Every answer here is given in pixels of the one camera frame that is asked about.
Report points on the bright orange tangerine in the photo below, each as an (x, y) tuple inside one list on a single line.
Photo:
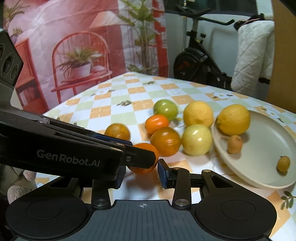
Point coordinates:
[(155, 122)]

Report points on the beige round plate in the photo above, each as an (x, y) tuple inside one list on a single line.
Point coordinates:
[(263, 144)]

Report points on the checkered floral tablecloth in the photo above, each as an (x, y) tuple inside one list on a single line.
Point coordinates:
[(130, 98)]

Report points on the yellow orange fruit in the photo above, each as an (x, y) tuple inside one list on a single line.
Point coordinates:
[(198, 113)]

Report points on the gloved left hand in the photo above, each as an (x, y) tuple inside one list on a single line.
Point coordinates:
[(22, 187)]

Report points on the black exercise bike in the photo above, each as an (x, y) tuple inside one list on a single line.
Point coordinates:
[(195, 64)]

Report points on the small round yellow fruit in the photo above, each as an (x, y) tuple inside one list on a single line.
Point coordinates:
[(283, 164)]

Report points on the small brown kiwi fruit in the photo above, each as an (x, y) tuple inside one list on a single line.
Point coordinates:
[(234, 144)]

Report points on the pale yellow apple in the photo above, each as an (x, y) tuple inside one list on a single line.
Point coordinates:
[(196, 140)]

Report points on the white quilted blanket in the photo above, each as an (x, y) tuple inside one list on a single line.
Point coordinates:
[(254, 63)]

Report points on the green apple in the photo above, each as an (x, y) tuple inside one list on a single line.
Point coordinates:
[(166, 108)]

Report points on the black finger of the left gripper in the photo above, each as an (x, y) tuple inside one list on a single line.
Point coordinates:
[(137, 157)]

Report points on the wooden board panel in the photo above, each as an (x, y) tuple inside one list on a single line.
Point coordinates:
[(282, 85)]

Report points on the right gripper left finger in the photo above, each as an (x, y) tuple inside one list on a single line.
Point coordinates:
[(120, 176)]

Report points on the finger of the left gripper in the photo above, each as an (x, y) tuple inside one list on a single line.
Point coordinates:
[(111, 139)]

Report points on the large yellow lemon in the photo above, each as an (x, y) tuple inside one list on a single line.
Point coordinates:
[(233, 120)]

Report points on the red printed backdrop curtain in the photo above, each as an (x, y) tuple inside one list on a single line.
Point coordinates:
[(69, 46)]

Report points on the brownish orange tangerine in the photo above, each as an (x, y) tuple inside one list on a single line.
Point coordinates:
[(118, 130)]

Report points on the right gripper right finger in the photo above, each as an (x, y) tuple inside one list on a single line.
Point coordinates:
[(167, 175)]

